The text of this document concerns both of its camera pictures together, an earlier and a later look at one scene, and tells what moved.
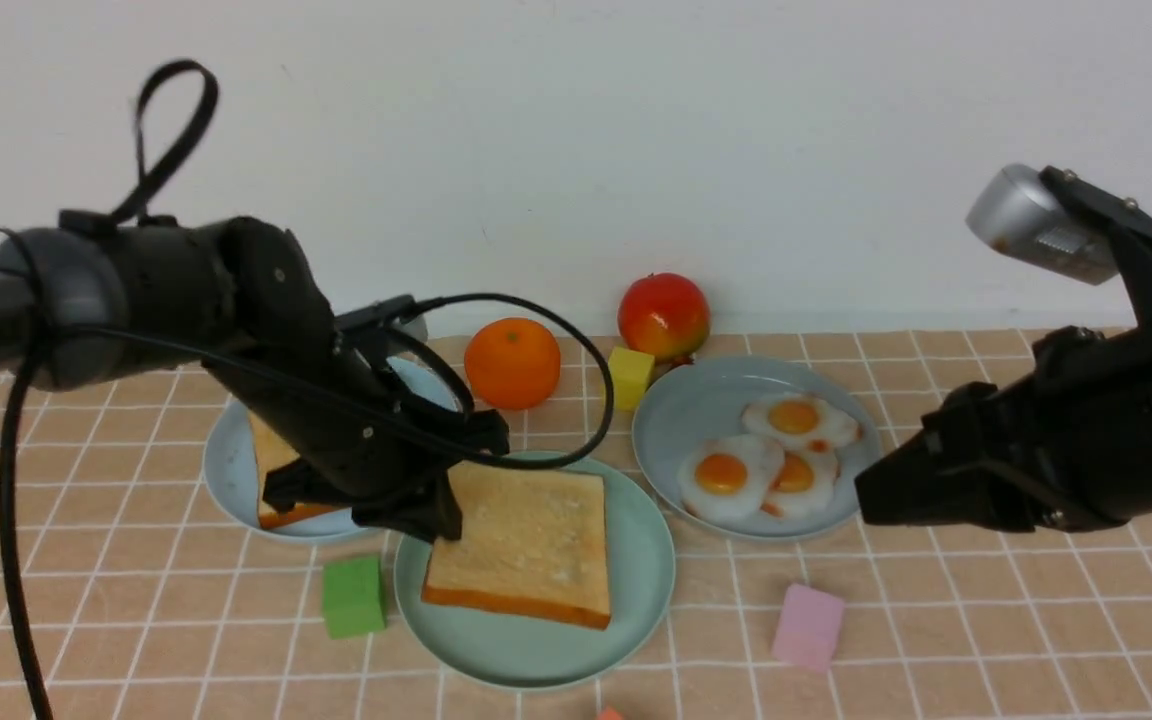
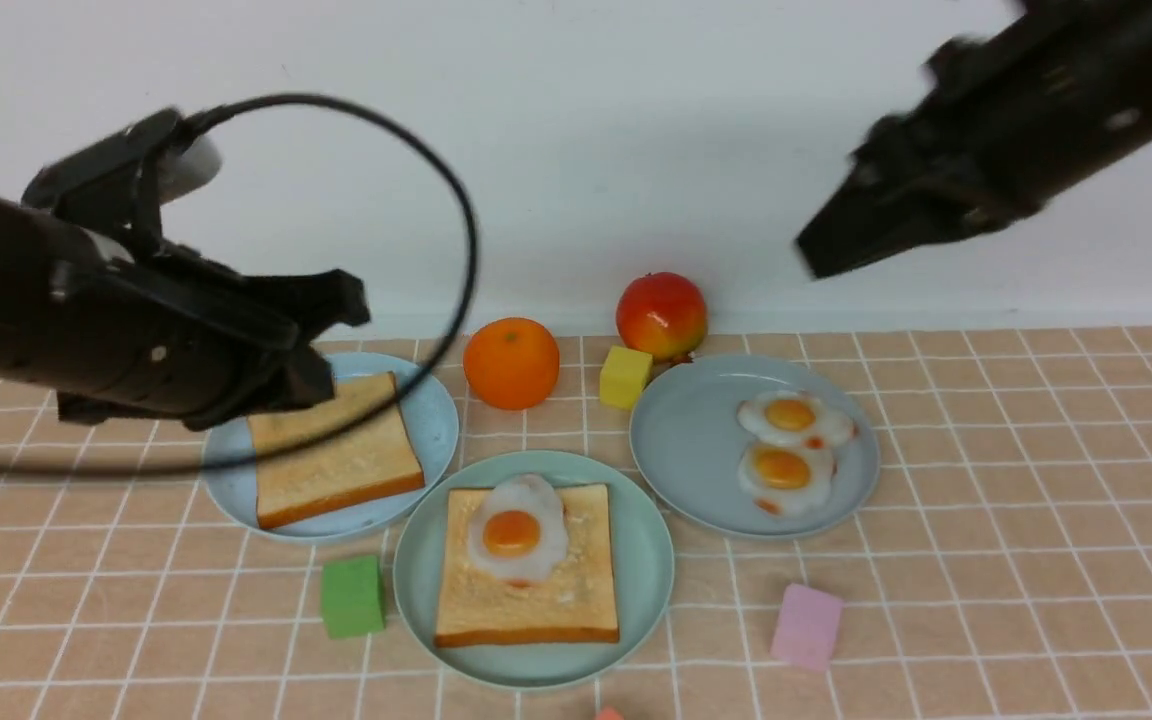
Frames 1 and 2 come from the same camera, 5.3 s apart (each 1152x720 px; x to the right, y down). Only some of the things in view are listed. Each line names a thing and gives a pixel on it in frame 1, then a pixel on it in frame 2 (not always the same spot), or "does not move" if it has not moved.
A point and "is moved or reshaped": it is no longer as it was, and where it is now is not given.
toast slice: [532, 543] is moved or reshaped
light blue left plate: [231, 467] does not move
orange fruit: [512, 363] does not move
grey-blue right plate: [709, 398] does not move
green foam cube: [353, 596] does not move
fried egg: [729, 479] to [518, 531]
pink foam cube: [808, 628] does not move
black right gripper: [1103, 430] to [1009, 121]
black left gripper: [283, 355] to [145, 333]
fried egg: [803, 484] does not move
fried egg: [800, 422] does not move
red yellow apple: [665, 315] does not move
